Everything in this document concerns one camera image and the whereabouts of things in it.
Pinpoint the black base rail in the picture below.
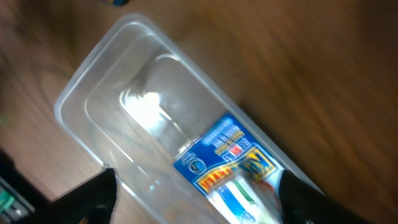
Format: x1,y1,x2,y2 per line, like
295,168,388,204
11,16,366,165
1,149,50,223

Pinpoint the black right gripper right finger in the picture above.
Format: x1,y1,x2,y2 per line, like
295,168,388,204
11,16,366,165
279,170,369,224

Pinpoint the clear plastic container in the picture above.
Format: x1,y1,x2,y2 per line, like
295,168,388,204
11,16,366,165
53,12,324,224

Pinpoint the blue fever patch box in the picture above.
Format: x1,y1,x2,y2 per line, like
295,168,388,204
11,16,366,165
174,113,284,217

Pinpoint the white Panadol box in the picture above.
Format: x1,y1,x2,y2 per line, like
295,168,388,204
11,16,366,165
207,174,282,224

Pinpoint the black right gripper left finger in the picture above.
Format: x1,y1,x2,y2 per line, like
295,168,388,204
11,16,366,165
27,169,118,224

